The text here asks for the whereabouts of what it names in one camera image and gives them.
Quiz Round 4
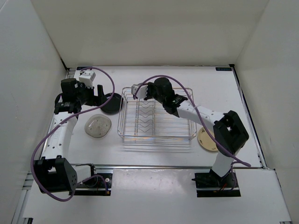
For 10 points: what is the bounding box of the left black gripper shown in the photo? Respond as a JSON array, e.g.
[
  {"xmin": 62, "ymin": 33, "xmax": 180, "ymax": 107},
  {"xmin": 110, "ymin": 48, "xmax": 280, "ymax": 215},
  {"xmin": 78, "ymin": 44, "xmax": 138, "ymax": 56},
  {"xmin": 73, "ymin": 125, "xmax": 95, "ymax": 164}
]
[{"xmin": 75, "ymin": 81, "xmax": 107, "ymax": 107}]

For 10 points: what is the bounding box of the black round plate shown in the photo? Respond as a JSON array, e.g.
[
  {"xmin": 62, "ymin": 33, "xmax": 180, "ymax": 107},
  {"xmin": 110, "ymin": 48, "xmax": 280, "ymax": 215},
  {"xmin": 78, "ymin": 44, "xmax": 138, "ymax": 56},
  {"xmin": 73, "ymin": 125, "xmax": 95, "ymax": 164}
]
[{"xmin": 101, "ymin": 93, "xmax": 123, "ymax": 115}]

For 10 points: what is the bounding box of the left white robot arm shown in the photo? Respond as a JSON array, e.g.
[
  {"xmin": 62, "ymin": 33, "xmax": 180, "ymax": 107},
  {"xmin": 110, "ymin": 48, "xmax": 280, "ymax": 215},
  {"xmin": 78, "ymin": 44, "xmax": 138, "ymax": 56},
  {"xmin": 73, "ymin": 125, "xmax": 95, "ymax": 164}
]
[{"xmin": 33, "ymin": 78, "xmax": 104, "ymax": 193}]

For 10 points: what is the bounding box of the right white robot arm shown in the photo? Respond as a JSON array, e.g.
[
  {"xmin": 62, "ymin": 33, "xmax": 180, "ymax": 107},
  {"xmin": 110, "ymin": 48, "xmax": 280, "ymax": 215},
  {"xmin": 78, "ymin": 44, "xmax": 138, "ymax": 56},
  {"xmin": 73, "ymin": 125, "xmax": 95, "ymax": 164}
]
[{"xmin": 132, "ymin": 77, "xmax": 251, "ymax": 187}]

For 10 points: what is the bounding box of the left clear glass plate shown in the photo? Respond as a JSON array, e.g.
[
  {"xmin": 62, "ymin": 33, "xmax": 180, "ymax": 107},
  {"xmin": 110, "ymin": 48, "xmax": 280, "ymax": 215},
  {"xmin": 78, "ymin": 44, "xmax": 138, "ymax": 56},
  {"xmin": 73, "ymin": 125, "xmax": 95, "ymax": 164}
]
[{"xmin": 85, "ymin": 114, "xmax": 112, "ymax": 138}]

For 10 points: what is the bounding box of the cream floral plate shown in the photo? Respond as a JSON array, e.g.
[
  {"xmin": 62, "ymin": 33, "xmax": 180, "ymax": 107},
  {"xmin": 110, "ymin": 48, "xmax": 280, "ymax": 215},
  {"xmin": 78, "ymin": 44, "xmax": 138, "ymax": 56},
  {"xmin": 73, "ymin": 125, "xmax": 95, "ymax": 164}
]
[{"xmin": 197, "ymin": 127, "xmax": 218, "ymax": 153}]

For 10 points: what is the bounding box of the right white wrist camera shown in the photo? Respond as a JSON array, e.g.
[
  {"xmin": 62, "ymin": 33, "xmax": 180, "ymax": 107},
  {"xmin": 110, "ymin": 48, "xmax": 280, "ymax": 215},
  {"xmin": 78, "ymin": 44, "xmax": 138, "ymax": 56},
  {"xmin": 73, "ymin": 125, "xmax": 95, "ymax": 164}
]
[{"xmin": 131, "ymin": 84, "xmax": 148, "ymax": 99}]

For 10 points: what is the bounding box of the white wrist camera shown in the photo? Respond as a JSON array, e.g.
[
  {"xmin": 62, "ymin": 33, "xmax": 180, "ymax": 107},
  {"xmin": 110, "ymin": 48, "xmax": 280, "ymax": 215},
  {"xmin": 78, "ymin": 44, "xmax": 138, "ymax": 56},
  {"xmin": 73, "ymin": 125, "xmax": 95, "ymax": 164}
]
[
  {"xmin": 79, "ymin": 70, "xmax": 96, "ymax": 88},
  {"xmin": 131, "ymin": 84, "xmax": 148, "ymax": 99}
]

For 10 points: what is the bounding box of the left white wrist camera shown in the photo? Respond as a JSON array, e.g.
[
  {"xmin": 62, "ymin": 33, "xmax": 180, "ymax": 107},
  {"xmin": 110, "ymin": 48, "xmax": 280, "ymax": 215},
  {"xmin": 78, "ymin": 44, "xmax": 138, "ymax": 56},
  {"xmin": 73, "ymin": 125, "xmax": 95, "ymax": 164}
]
[{"xmin": 79, "ymin": 70, "xmax": 96, "ymax": 88}]

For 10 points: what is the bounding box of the chrome wire dish rack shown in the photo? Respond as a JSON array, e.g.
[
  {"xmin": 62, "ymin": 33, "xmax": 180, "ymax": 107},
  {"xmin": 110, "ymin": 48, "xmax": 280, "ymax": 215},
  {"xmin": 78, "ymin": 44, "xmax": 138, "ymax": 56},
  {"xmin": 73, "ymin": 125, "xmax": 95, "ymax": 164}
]
[{"xmin": 117, "ymin": 87, "xmax": 197, "ymax": 141}]

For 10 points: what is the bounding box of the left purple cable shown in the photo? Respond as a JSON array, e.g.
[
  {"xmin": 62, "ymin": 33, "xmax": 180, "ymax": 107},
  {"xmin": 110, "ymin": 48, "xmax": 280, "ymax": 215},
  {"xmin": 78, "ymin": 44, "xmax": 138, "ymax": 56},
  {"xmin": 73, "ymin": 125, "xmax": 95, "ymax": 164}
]
[{"xmin": 30, "ymin": 67, "xmax": 115, "ymax": 202}]

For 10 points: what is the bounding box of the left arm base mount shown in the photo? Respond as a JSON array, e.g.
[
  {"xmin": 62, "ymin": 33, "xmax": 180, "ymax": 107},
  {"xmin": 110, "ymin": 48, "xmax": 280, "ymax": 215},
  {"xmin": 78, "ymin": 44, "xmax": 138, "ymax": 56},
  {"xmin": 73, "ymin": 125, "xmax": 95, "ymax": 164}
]
[{"xmin": 74, "ymin": 170, "xmax": 113, "ymax": 196}]

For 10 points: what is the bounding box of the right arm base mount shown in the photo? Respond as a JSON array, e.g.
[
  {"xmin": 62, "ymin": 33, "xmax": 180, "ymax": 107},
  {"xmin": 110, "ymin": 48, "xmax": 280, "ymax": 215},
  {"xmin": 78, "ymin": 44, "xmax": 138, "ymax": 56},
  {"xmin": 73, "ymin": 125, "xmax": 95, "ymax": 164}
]
[{"xmin": 192, "ymin": 172, "xmax": 241, "ymax": 198}]

